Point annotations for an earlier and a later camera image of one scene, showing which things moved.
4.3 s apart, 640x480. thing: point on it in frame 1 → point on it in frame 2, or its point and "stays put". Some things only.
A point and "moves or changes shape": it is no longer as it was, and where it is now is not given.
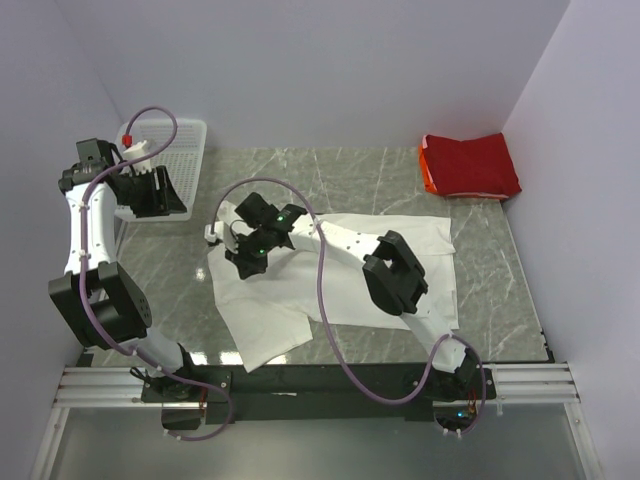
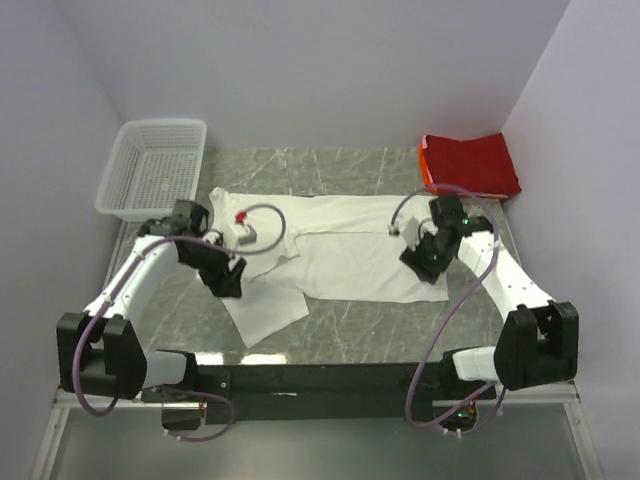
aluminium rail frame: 121,388 stays put
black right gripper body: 251,253 → 430,256
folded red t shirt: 478,166 stays put
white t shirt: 272,309 moves or changes shape
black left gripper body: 139,192 → 211,263
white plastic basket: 183,159 stays put
